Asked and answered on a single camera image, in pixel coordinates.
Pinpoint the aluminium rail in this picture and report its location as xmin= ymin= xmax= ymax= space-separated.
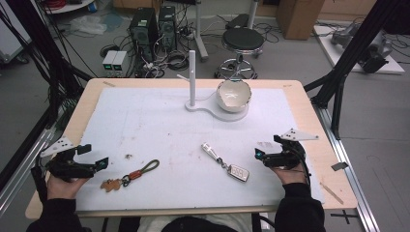
xmin=313 ymin=104 xmax=381 ymax=232
xmin=0 ymin=127 xmax=57 ymax=217

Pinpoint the slim black computer tower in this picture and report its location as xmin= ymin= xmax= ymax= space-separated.
xmin=158 ymin=5 xmax=178 ymax=52

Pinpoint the person's left hand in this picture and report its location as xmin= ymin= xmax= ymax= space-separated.
xmin=46 ymin=175 xmax=90 ymax=201

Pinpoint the white desk leg post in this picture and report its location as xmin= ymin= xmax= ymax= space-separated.
xmin=192 ymin=0 xmax=210 ymax=63

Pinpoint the brown wooden cabinet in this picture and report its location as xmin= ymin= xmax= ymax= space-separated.
xmin=276 ymin=0 xmax=326 ymax=41

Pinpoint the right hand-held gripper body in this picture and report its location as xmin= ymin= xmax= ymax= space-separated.
xmin=264 ymin=128 xmax=320 ymax=169

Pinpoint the small grey tape piece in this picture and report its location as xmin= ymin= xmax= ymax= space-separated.
xmin=331 ymin=161 xmax=350 ymax=172

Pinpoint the silver car key with keychain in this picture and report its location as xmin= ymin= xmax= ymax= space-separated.
xmin=201 ymin=142 xmax=250 ymax=184

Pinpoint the clear plastic bag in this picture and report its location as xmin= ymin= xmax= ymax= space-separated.
xmin=68 ymin=14 xmax=108 ymax=36

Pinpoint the person's right hand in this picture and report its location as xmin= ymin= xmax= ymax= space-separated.
xmin=274 ymin=165 xmax=308 ymax=186

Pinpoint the white floor board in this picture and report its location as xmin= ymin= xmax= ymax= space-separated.
xmin=312 ymin=24 xmax=406 ymax=75

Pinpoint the person's lap clothing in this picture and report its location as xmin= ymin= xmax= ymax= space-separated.
xmin=118 ymin=213 xmax=269 ymax=232

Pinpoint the grey robot device on board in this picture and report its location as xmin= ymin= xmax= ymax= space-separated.
xmin=331 ymin=22 xmax=395 ymax=74

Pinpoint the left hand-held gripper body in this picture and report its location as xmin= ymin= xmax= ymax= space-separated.
xmin=40 ymin=135 xmax=98 ymax=182

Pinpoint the white cracked-egg-shaped bowl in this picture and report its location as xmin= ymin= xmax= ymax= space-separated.
xmin=216 ymin=79 xmax=252 ymax=114

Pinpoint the thin wooden stick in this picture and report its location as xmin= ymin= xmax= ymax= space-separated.
xmin=319 ymin=182 xmax=345 ymax=206

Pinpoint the white key stand with pegs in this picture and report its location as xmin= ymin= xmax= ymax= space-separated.
xmin=176 ymin=49 xmax=249 ymax=123

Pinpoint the black metal frame strut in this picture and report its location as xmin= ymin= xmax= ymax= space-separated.
xmin=303 ymin=0 xmax=410 ymax=140

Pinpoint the left hand-held gripper black cable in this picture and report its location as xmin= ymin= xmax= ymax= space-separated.
xmin=30 ymin=154 xmax=50 ymax=205

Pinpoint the brown leather tag green-cord keychain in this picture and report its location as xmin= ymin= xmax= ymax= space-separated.
xmin=100 ymin=159 xmax=161 ymax=193

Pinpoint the black round stool chrome base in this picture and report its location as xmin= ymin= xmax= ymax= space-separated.
xmin=215 ymin=27 xmax=266 ymax=80

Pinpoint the grey bench power supply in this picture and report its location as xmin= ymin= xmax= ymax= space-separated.
xmin=111 ymin=50 xmax=130 ymax=73
xmin=102 ymin=49 xmax=118 ymax=73

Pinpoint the white table mat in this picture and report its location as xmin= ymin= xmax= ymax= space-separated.
xmin=75 ymin=87 xmax=325 ymax=212

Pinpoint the black metal frame with cables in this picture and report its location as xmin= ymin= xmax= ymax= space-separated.
xmin=0 ymin=0 xmax=95 ymax=191

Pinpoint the large black computer tower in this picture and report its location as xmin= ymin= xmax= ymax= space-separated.
xmin=129 ymin=7 xmax=160 ymax=64

